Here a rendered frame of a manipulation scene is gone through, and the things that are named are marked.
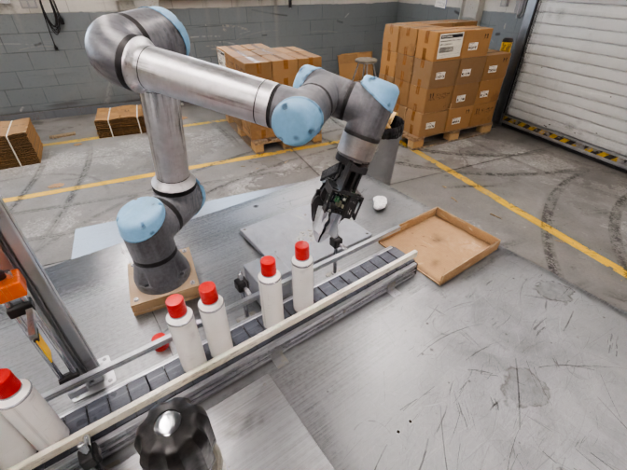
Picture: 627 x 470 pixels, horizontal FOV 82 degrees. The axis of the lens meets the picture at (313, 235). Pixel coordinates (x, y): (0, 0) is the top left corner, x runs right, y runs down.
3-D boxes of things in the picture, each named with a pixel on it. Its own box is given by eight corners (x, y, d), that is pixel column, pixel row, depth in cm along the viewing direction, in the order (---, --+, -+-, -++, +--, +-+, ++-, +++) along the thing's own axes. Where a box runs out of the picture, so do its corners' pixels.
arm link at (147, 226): (119, 259, 94) (100, 217, 86) (152, 228, 104) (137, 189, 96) (158, 269, 91) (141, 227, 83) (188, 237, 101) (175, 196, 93)
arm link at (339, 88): (288, 71, 63) (346, 93, 62) (309, 57, 71) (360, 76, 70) (280, 113, 68) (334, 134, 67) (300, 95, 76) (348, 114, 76)
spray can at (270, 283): (270, 335, 86) (263, 271, 74) (259, 322, 89) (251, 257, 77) (288, 325, 88) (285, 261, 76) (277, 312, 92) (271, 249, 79)
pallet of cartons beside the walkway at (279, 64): (323, 142, 416) (325, 57, 363) (254, 155, 386) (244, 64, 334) (284, 113, 503) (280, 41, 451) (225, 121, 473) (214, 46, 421)
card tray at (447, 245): (439, 285, 106) (442, 276, 104) (378, 242, 123) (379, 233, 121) (497, 249, 121) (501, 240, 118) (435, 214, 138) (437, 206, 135)
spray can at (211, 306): (216, 365, 79) (199, 299, 67) (207, 349, 83) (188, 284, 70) (238, 353, 82) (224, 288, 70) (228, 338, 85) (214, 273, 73)
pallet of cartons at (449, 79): (413, 151, 394) (434, 33, 326) (369, 127, 455) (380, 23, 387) (491, 133, 437) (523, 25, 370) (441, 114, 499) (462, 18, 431)
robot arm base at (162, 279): (140, 302, 96) (127, 276, 89) (132, 268, 106) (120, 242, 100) (196, 282, 101) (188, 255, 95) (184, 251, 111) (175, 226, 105)
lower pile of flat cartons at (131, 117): (98, 139, 424) (91, 120, 411) (102, 124, 464) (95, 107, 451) (157, 131, 443) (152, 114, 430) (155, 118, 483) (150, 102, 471)
